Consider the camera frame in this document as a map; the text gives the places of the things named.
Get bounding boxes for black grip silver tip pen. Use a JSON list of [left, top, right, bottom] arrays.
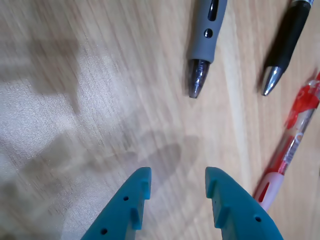
[[261, 0, 315, 97]]

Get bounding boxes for grey grip clear pen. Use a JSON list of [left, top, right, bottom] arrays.
[[187, 0, 228, 99]]

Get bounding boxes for red pen white grip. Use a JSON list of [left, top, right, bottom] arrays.
[[252, 71, 320, 212]]

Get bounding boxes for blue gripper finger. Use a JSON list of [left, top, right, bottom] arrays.
[[204, 166, 285, 240], [80, 166, 153, 240]]

